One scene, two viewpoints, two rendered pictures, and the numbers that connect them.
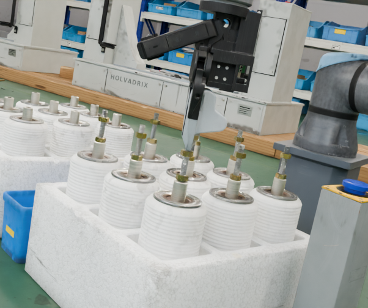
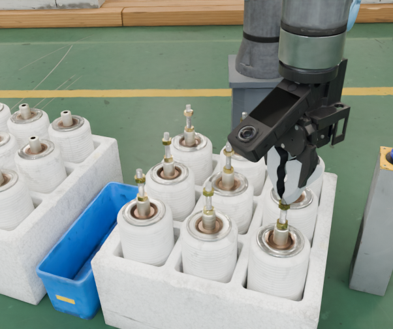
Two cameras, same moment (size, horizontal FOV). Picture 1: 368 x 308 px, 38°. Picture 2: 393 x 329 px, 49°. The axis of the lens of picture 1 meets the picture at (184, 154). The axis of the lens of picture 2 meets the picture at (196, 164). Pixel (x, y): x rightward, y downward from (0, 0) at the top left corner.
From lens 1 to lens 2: 0.59 m
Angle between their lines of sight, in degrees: 35
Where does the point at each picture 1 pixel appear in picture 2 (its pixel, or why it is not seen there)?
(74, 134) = (50, 165)
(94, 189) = (162, 245)
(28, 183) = (42, 241)
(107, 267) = (239, 320)
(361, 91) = not seen: hidden behind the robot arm
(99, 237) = (219, 301)
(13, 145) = (4, 217)
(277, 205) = not seen: hidden behind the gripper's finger
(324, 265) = (388, 221)
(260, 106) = not seen: outside the picture
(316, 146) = (268, 74)
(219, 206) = (298, 216)
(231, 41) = (320, 96)
